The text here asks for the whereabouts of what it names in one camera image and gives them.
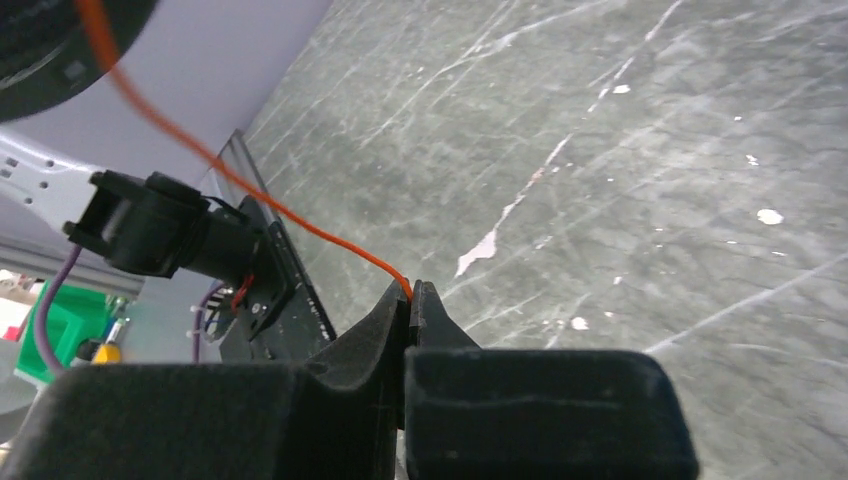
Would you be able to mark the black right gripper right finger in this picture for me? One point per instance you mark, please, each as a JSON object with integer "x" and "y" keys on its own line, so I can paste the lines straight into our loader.
{"x": 475, "y": 413}

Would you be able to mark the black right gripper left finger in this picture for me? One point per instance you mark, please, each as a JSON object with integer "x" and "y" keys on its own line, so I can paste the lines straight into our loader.
{"x": 332, "y": 416}

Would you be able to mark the dark grey perforated spool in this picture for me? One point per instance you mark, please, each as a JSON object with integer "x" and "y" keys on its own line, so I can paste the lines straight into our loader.
{"x": 45, "y": 57}

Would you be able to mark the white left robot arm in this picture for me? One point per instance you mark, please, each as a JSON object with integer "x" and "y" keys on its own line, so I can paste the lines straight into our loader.
{"x": 153, "y": 226}

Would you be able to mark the green plastic object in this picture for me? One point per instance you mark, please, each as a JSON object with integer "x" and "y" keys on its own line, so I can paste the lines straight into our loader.
{"x": 75, "y": 315}

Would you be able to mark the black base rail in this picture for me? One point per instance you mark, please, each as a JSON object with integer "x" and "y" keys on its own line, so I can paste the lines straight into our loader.
{"x": 280, "y": 317}

